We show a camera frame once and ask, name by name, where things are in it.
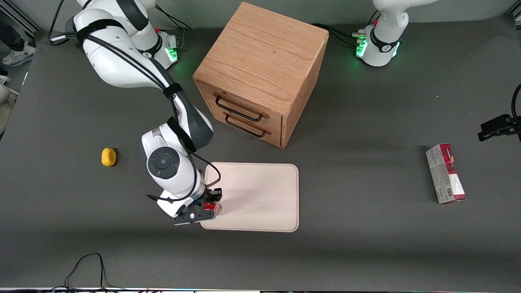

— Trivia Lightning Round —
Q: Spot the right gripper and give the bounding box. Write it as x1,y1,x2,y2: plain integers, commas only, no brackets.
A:
156,184,223,221

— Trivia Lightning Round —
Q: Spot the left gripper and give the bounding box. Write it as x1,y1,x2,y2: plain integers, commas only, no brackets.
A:
478,114,521,142

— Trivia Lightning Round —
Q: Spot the beige plastic tray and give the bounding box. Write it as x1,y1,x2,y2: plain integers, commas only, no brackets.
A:
199,162,300,233

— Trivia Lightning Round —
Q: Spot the grey red carton box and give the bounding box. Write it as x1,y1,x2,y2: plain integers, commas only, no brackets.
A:
425,143,467,205

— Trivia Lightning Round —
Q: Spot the yellow lemon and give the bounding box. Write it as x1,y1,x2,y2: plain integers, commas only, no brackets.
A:
101,147,117,167

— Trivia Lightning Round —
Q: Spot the oak wooden drawer cabinet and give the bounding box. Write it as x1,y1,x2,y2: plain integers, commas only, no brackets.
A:
192,2,329,149

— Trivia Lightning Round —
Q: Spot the white sneaker shoe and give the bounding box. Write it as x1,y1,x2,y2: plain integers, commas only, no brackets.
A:
2,41,36,68

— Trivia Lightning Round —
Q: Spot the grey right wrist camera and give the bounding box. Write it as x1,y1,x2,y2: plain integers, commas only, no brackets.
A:
171,200,206,226

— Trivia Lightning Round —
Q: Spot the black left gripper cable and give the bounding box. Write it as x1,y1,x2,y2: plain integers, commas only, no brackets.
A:
511,83,521,122

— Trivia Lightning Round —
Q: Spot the black wire drawer handle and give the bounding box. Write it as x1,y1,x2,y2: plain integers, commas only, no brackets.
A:
223,112,272,138
214,94,270,122

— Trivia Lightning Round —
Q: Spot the black cable loop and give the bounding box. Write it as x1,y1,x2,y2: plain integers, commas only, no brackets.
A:
52,253,135,292

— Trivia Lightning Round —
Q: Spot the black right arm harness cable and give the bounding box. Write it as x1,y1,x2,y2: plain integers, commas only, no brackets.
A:
48,0,222,204

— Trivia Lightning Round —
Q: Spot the black left arm base cable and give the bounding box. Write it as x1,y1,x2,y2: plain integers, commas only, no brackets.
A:
311,10,381,46

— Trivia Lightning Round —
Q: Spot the black arm base cable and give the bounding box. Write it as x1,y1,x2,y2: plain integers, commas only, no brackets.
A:
311,10,381,46
154,5,193,52

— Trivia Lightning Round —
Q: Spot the black right arm base cable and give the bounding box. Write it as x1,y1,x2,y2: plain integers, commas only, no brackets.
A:
154,5,193,52

